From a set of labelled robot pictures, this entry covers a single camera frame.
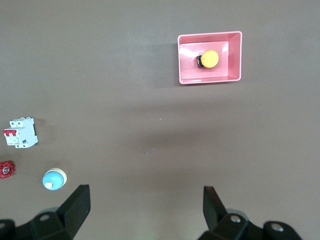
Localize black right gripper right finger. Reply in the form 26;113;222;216
198;185;304;240

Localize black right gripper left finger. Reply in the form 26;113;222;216
0;184;91;240

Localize yellow mushroom push button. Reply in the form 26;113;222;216
195;49;220;70

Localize blue dome bell cream base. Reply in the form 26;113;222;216
41;167;68;192

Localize red valve handwheel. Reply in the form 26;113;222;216
0;160;17;180

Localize white circuit breaker red switches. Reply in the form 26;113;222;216
2;117;39;149

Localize pink plastic box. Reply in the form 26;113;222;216
177;30;243;86

